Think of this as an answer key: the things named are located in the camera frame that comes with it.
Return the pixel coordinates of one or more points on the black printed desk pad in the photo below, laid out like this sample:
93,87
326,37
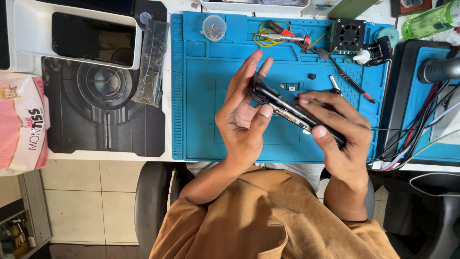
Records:
82,122

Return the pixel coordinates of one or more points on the small black card tray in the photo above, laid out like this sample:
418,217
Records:
291,87

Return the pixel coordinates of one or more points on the teal tape roll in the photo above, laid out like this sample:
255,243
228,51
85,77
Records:
393,34

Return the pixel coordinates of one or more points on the green plastic bottle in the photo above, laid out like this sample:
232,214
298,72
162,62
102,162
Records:
427,21

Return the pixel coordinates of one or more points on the black glue bottle white cap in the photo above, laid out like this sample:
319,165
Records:
377,54

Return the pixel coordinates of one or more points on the black microscope barrel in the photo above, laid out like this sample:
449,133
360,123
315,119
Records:
440,70

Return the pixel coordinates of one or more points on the brown shirt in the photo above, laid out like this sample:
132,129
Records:
251,223

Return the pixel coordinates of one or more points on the grey shelf with tools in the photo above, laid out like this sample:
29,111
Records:
21,223

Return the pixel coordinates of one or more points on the white labelled box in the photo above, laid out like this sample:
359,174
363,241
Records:
321,6

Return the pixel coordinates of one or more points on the grey undershirt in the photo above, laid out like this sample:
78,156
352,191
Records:
302,172

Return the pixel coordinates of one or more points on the pink white tissue pack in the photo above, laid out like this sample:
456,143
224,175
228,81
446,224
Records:
21,126

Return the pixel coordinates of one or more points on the black smartphone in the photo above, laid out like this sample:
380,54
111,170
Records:
264,92

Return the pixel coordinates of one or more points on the small black phone part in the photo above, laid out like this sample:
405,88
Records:
312,76

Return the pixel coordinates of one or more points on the black phone screen panel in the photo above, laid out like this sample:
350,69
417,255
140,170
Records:
90,36

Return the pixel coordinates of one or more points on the white plastic tray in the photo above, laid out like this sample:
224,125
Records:
32,36

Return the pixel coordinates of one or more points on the blue mat on black base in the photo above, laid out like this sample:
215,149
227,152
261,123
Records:
409,72

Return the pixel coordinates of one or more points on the clear plastic bag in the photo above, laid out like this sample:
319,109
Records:
152,64

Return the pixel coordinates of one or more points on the person's right hand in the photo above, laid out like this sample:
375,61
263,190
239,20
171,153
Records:
350,151

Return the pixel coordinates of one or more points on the black brush with red tip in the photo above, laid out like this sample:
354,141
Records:
345,75

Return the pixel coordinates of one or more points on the red black case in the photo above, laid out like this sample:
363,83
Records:
409,7

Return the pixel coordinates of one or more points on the green box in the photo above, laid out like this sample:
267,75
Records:
350,9

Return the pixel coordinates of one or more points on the blue silicone repair mat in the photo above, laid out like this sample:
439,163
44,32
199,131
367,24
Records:
201,108

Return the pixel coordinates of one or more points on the clear suction cup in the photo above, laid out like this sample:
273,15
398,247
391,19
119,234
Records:
145,17

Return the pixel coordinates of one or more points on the clear plastic cup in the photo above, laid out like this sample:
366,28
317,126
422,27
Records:
214,22

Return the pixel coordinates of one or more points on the small silver metal tool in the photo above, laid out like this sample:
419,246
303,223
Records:
334,82

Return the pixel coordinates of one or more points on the black fan heating unit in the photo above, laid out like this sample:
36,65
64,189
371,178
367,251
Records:
348,35

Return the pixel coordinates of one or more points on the heap of small screws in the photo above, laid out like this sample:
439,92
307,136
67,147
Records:
214,31

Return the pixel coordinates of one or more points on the person's left hand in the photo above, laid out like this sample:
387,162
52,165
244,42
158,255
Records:
237,133

